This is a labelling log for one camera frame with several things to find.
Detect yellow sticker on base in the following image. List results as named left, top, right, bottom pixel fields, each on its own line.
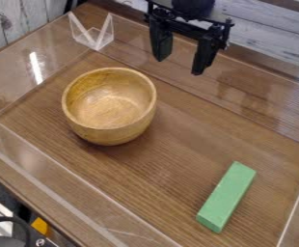
left=31, top=217, right=50, bottom=235

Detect black cable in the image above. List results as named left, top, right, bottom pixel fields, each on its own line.
left=0, top=216, right=32, bottom=247

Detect clear acrylic front wall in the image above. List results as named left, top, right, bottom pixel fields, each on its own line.
left=0, top=122, right=182, bottom=247

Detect green rectangular block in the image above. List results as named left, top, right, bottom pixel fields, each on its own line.
left=196, top=161, right=257, bottom=233

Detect brown wooden bowl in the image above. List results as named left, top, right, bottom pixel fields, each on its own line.
left=62, top=68, right=158, bottom=146

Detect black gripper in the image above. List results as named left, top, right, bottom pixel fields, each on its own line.
left=146, top=0, right=235, bottom=75

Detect clear acrylic corner bracket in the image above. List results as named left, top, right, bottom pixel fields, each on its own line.
left=67, top=13, right=115, bottom=51

